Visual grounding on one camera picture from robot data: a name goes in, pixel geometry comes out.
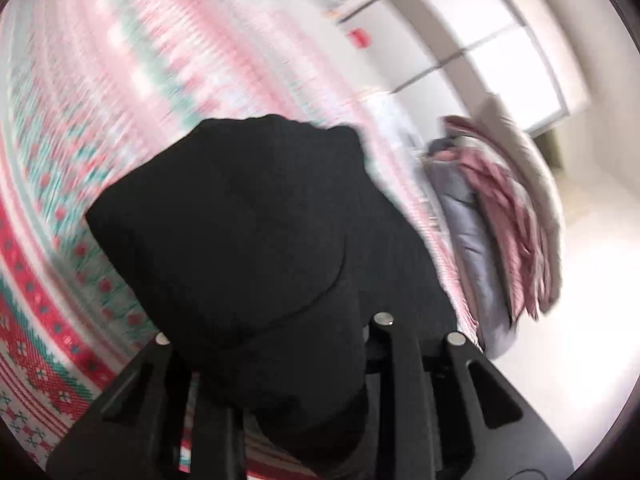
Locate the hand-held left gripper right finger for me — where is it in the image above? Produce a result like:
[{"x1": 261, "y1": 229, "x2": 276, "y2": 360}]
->
[{"x1": 362, "y1": 312, "x2": 573, "y2": 480}]

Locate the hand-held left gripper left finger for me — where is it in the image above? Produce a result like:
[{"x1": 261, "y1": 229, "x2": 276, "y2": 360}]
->
[{"x1": 46, "y1": 332, "x2": 247, "y2": 480}]

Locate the black jacket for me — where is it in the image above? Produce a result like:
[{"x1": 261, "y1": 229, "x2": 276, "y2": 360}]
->
[{"x1": 85, "y1": 113, "x2": 483, "y2": 480}]

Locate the stack of folded blankets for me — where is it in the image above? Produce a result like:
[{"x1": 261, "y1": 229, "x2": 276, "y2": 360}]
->
[{"x1": 441, "y1": 115, "x2": 562, "y2": 322}]

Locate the red green patterned blanket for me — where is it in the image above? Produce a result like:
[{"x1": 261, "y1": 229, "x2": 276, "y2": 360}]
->
[{"x1": 0, "y1": 0, "x2": 483, "y2": 480}]

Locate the white wardrobe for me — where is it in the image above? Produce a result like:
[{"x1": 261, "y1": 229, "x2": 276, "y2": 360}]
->
[{"x1": 337, "y1": 0, "x2": 593, "y2": 138}]

